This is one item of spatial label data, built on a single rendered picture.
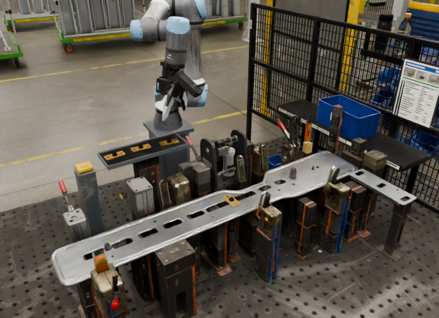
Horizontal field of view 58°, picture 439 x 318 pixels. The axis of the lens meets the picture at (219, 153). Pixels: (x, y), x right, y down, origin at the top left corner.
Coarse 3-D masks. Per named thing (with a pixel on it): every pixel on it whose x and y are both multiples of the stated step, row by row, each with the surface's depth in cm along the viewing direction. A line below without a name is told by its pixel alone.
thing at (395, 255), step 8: (400, 208) 168; (408, 208) 168; (392, 216) 173; (400, 216) 169; (392, 224) 174; (400, 224) 171; (392, 232) 175; (400, 232) 176; (392, 240) 176; (376, 248) 184; (384, 248) 181; (392, 248) 178; (392, 256) 179; (400, 256) 179
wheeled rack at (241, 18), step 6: (246, 0) 899; (246, 6) 905; (246, 12) 911; (210, 18) 905; (216, 18) 888; (222, 18) 896; (228, 18) 903; (234, 18) 908; (240, 18) 909; (246, 18) 916; (204, 24) 867; (210, 24) 874; (216, 24) 882; (240, 24) 924
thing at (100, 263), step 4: (100, 256) 122; (104, 256) 123; (96, 260) 121; (100, 260) 122; (104, 260) 122; (96, 264) 121; (100, 264) 122; (104, 264) 123; (96, 268) 122; (100, 268) 123; (104, 268) 124; (100, 272) 125
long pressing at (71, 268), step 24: (288, 168) 189; (216, 192) 171; (240, 192) 171; (288, 192) 171; (168, 216) 157; (216, 216) 157; (96, 240) 144; (120, 240) 145; (144, 240) 144; (168, 240) 144; (72, 264) 134; (120, 264) 135
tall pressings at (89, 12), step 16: (64, 0) 726; (80, 0) 759; (96, 0) 770; (112, 0) 805; (128, 0) 796; (64, 16) 735; (80, 16) 747; (96, 16) 781; (112, 16) 793; (128, 16) 807; (64, 32) 739; (80, 32) 752
